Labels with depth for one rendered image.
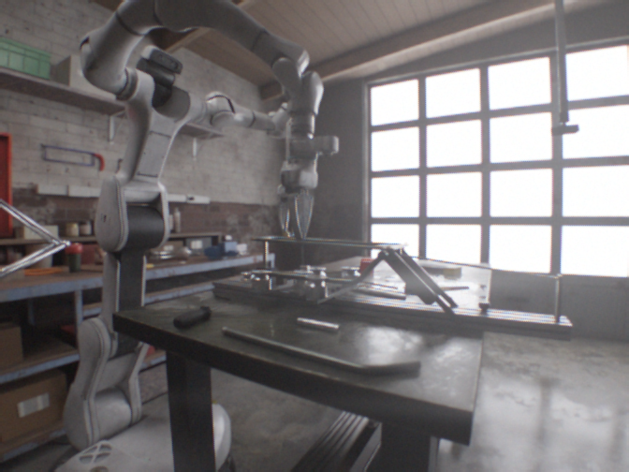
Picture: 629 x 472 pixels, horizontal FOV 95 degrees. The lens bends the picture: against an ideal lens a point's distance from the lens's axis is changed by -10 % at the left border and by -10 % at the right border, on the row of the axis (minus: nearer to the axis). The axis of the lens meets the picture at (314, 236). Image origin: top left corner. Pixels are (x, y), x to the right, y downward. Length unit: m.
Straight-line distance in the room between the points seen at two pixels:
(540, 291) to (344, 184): 2.43
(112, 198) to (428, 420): 1.03
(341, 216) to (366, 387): 3.65
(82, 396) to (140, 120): 1.01
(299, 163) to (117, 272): 0.75
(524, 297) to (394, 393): 3.42
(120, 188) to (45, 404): 1.26
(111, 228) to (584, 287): 3.77
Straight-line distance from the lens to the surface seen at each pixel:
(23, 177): 2.64
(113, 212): 1.15
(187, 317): 0.71
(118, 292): 1.26
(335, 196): 4.09
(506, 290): 3.80
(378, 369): 0.48
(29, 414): 2.07
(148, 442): 1.45
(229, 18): 0.82
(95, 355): 1.34
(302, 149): 0.77
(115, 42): 0.96
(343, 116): 4.25
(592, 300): 3.91
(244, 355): 0.56
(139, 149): 1.15
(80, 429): 1.57
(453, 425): 0.45
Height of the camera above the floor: 1.09
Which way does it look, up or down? 2 degrees down
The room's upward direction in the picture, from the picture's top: straight up
